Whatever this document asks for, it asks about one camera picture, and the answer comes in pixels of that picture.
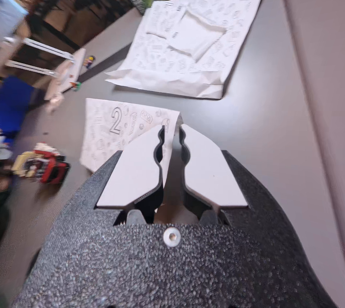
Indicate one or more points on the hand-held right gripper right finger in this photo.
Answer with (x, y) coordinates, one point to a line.
(213, 178)

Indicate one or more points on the white book stand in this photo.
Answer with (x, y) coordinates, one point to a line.
(67, 71)

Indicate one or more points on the printed paper bag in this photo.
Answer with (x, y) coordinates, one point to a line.
(188, 30)

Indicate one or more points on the toy campfire on green plate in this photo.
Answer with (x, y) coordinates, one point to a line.
(76, 86)

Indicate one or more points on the building instruction booklet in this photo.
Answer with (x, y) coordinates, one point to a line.
(10, 11)

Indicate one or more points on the small numbered paper bag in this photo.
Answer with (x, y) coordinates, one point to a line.
(107, 130)

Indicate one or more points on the blue storage bin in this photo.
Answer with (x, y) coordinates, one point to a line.
(13, 103)

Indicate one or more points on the toy brick truck model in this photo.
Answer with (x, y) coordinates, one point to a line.
(48, 168)

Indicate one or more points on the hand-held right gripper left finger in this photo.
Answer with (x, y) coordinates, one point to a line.
(129, 178)

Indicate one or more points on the purple toy minifigure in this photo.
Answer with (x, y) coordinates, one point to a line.
(89, 61)

